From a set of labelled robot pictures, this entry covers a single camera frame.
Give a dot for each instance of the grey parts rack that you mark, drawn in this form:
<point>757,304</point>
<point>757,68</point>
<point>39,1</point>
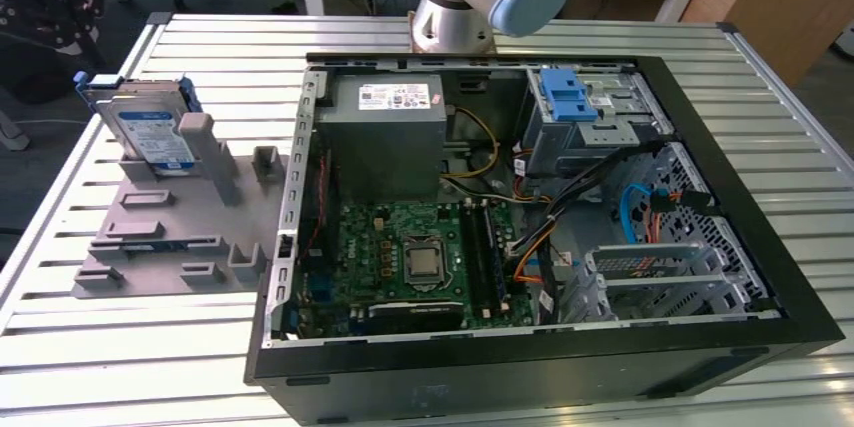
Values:
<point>188,202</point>

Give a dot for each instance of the black PC case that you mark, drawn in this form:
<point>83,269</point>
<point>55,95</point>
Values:
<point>468,382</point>

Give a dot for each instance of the grey table foot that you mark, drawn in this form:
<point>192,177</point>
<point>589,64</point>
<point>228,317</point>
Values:
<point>15,139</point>

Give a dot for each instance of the blue plastic drive latch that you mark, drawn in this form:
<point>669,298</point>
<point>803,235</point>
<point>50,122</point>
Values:
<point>564,97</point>

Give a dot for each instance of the black office chair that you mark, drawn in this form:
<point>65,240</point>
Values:
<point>47,82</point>

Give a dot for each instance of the RAM stick in slot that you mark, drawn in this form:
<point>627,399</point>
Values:
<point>496,257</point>

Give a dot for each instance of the hard disk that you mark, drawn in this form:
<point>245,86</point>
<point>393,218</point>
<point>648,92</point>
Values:
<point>150,132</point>

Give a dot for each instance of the RAM stick on rack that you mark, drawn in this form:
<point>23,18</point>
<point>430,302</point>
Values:
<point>144,246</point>

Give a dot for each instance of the metal optical drive cage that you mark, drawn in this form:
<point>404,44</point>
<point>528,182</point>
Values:
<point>601,139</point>

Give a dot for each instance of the green motherboard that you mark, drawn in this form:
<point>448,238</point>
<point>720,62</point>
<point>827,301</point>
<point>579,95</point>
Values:
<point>374,232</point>

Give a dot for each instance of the silver CPU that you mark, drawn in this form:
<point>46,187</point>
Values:
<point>424,263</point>

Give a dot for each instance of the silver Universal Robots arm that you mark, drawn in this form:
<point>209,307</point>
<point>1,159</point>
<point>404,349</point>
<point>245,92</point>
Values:
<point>461,22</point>

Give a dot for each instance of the grey power supply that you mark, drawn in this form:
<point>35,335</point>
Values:
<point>381,157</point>

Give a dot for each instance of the black graphics card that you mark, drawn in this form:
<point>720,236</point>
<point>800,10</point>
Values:
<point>414,314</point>

